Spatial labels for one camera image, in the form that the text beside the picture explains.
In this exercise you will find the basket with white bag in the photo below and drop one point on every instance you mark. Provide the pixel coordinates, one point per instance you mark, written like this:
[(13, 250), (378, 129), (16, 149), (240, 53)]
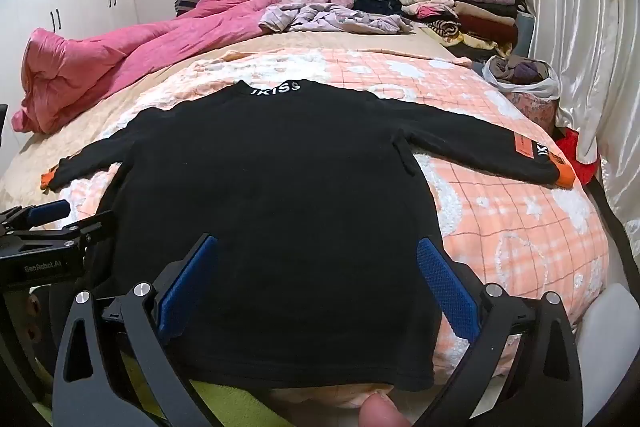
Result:
[(520, 72)]

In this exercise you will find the pile of folded clothes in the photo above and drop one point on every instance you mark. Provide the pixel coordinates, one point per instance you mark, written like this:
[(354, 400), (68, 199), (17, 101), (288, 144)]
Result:
[(475, 12)]

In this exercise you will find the person's right hand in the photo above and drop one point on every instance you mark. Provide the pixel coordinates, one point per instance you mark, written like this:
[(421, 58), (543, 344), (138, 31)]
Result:
[(382, 413)]

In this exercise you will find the pink quilt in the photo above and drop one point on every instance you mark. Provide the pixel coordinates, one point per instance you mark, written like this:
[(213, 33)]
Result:
[(100, 57)]

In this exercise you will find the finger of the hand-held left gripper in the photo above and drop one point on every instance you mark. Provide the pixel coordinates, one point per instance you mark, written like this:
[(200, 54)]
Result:
[(50, 209), (95, 224)]

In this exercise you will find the orange checked blanket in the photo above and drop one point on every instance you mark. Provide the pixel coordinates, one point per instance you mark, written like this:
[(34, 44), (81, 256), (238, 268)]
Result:
[(500, 232)]

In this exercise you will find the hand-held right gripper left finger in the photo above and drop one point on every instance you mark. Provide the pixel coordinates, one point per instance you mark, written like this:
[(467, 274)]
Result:
[(191, 287)]

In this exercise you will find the striped pillow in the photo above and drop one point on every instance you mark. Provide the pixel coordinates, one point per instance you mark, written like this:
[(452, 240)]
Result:
[(190, 0)]

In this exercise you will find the beige bed sheet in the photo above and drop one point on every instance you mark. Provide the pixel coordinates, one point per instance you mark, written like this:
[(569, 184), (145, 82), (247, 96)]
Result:
[(150, 77)]

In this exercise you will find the black sweater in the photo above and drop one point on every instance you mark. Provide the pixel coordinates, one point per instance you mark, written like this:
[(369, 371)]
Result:
[(280, 207)]

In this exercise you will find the white satin curtain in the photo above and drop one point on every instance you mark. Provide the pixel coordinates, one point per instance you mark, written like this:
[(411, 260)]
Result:
[(575, 32)]

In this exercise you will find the navy garment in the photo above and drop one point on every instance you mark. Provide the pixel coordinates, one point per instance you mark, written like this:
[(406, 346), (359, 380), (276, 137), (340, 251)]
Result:
[(375, 6)]

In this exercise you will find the red bag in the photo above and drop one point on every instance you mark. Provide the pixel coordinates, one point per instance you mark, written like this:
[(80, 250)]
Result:
[(580, 157)]

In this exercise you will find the grey bed frame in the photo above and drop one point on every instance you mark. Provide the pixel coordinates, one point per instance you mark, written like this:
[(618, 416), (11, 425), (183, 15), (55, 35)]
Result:
[(526, 32)]

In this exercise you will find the yellow-green cloth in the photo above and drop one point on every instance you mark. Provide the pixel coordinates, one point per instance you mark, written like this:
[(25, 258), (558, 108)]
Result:
[(235, 402)]

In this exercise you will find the lilac crumpled garment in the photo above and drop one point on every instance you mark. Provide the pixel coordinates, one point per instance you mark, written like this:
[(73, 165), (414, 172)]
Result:
[(330, 18)]

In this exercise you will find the white plastic object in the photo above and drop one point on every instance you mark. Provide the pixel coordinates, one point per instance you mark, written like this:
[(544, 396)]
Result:
[(607, 322)]

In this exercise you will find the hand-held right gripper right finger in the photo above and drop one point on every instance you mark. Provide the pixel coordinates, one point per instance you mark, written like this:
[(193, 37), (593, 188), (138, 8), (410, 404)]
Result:
[(445, 287)]

